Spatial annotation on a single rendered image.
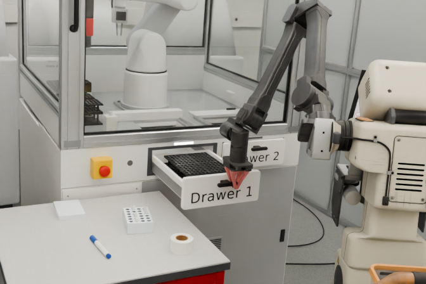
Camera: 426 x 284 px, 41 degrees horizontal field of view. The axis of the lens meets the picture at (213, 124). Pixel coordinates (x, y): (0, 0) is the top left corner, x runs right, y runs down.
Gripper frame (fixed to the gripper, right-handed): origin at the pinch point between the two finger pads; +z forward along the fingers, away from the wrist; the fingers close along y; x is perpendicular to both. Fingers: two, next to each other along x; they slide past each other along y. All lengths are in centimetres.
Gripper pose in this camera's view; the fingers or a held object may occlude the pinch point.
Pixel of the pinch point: (235, 186)
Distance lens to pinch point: 194.6
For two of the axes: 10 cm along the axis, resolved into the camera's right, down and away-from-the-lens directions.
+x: -8.9, 0.5, -4.4
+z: -0.8, 9.6, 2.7
